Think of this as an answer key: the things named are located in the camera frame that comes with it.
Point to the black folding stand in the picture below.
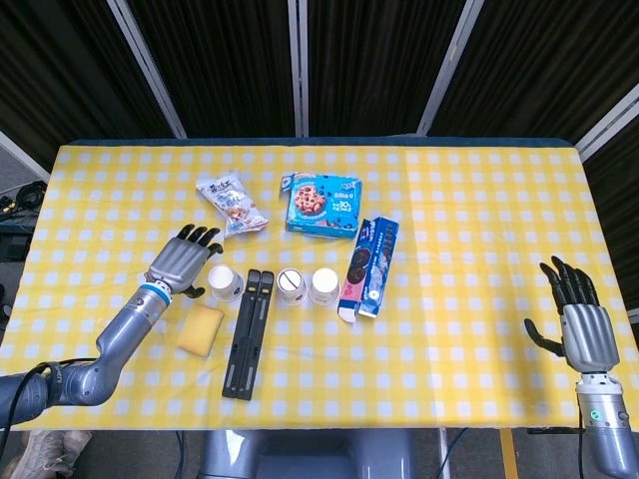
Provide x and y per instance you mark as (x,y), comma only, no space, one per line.
(247,339)

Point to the white paper cup, lined base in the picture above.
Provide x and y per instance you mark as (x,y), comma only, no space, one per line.
(292,287)

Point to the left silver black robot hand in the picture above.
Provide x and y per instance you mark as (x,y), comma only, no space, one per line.
(180,259)

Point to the blue cookie box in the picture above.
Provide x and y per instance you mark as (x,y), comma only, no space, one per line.
(322,204)

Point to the white snack bag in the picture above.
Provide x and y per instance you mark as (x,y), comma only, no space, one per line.
(232,204)

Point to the white partition frame post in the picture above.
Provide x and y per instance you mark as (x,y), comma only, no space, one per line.
(298,65)
(20,157)
(447,65)
(611,120)
(145,65)

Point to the brown shoes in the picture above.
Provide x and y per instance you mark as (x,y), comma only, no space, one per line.
(50,451)

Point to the yellow sponge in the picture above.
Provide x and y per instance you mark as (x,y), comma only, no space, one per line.
(198,330)

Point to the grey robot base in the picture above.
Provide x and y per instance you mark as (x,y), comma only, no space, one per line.
(304,456)

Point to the yellow checkered tablecloth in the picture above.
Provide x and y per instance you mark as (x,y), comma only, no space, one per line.
(474,224)

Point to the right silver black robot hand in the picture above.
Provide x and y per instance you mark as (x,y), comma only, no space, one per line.
(591,339)

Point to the dark blue sandwich biscuit box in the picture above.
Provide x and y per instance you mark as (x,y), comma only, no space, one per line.
(372,269)

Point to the white paper cup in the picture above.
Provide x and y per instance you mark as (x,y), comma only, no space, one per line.
(292,287)
(224,282)
(324,287)

